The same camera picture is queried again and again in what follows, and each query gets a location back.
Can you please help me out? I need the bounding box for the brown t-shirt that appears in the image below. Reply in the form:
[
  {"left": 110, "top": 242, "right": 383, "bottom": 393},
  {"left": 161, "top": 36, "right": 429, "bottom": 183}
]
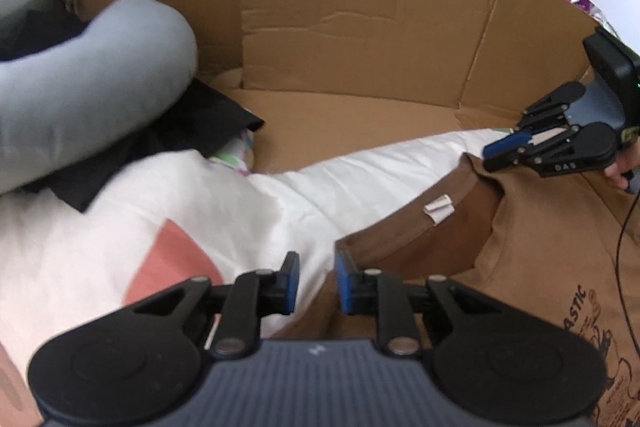
[{"left": 260, "top": 152, "right": 640, "bottom": 427}]

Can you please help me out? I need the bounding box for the pastel patterned cloth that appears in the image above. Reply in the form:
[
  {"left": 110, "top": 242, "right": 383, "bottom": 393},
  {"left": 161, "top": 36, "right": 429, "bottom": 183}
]
[{"left": 207, "top": 129, "right": 256, "bottom": 178}]

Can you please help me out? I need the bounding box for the grey neck pillow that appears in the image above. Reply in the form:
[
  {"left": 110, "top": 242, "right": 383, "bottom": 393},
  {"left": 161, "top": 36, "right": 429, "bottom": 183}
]
[{"left": 0, "top": 0, "right": 198, "bottom": 195}]

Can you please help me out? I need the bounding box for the bear print blanket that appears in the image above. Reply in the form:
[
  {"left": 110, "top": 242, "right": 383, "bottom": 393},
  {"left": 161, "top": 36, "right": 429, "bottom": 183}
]
[{"left": 0, "top": 127, "right": 516, "bottom": 427}]

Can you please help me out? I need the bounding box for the black cable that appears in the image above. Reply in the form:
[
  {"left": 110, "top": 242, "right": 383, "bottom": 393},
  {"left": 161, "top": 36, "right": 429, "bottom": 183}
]
[{"left": 614, "top": 192, "right": 640, "bottom": 353}]

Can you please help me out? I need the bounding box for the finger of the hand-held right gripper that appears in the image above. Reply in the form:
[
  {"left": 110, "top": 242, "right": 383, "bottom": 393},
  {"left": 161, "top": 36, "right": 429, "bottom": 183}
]
[
  {"left": 482, "top": 123, "right": 585, "bottom": 180},
  {"left": 522, "top": 82, "right": 587, "bottom": 128}
]

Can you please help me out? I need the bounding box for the flattened cardboard box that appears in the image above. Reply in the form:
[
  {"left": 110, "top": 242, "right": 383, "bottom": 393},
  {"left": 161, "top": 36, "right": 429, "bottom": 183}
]
[{"left": 10, "top": 0, "right": 601, "bottom": 172}]

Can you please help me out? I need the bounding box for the black cloth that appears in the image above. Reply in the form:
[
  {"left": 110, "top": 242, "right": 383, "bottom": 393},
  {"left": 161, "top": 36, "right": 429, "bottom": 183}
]
[{"left": 0, "top": 4, "right": 266, "bottom": 212}]

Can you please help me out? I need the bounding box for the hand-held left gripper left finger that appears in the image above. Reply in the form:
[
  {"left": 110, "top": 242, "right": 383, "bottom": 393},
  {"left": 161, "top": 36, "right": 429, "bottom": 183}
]
[{"left": 117, "top": 251, "right": 301, "bottom": 360}]

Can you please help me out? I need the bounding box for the person's right hand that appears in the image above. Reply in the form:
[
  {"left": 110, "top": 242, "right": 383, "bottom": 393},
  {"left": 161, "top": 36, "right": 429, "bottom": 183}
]
[{"left": 602, "top": 141, "right": 640, "bottom": 194}]

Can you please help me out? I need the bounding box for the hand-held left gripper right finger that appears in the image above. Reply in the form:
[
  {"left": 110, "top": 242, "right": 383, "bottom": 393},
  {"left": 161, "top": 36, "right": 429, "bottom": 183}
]
[{"left": 334, "top": 251, "right": 511, "bottom": 360}]

